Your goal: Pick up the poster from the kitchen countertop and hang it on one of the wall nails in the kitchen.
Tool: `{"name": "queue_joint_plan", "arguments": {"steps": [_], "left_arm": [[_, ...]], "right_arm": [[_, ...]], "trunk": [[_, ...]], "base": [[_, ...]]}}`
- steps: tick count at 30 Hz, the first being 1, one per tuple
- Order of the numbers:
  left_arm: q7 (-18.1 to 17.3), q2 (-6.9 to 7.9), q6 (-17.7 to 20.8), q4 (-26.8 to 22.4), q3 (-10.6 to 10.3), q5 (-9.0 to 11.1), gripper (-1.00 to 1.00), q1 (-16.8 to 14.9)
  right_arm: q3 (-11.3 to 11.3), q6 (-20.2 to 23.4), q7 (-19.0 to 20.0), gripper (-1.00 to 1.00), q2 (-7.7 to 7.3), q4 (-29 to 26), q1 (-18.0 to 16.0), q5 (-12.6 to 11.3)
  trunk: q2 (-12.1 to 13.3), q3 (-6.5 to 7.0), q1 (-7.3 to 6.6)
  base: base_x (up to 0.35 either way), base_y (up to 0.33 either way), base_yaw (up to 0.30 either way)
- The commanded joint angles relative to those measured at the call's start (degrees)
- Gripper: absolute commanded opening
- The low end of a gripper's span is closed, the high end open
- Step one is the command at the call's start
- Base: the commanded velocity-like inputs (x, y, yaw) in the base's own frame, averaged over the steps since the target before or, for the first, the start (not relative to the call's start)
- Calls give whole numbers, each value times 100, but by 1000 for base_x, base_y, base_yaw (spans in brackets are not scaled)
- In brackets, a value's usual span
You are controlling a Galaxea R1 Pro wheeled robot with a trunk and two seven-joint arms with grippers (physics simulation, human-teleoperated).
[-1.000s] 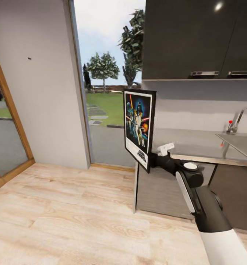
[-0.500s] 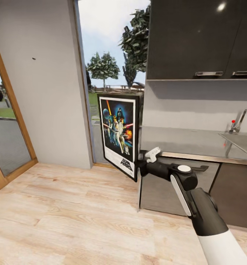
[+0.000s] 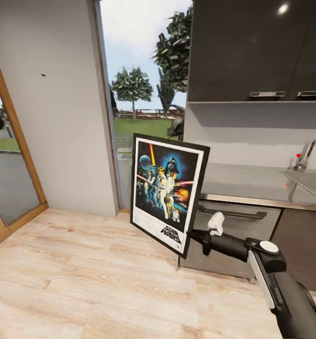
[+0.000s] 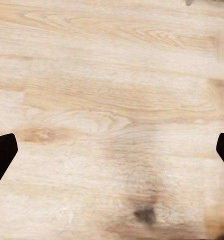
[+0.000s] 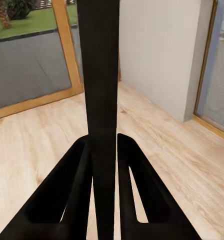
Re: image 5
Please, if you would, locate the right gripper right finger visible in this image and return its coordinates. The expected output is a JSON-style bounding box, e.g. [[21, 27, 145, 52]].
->
[[117, 133, 202, 240]]

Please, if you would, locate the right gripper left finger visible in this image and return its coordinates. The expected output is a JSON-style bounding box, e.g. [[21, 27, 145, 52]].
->
[[0, 135, 93, 240]]

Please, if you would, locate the poster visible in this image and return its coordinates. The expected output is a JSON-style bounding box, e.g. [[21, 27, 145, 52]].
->
[[76, 0, 120, 240]]

